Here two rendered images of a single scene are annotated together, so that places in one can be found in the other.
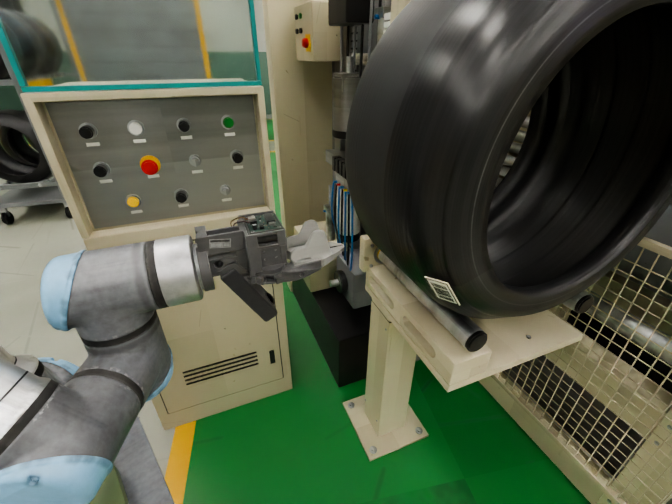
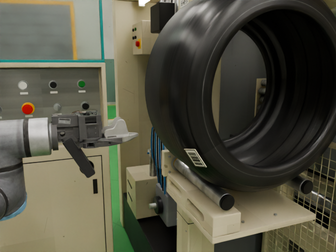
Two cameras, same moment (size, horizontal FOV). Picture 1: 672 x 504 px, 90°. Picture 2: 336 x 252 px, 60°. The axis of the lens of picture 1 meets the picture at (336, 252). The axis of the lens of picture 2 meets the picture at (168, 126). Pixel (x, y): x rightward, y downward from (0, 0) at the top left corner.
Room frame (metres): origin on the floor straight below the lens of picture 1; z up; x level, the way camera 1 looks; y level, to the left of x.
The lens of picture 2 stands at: (-0.28, -0.11, 1.27)
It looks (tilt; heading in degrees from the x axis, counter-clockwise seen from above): 12 degrees down; 1
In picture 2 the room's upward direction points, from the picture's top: straight up
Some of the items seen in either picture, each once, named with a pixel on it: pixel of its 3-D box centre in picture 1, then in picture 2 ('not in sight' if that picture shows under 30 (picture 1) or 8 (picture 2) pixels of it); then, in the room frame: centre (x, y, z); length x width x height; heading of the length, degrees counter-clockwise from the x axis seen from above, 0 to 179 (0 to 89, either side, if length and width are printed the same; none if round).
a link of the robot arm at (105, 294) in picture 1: (110, 285); (1, 141); (0.35, 0.29, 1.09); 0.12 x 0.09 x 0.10; 112
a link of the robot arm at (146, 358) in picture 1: (128, 357); (1, 189); (0.33, 0.29, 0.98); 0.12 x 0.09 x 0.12; 3
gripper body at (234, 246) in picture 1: (244, 253); (77, 131); (0.41, 0.13, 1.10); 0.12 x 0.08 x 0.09; 112
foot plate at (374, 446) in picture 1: (383, 417); not in sight; (0.89, -0.20, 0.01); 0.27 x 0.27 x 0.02; 22
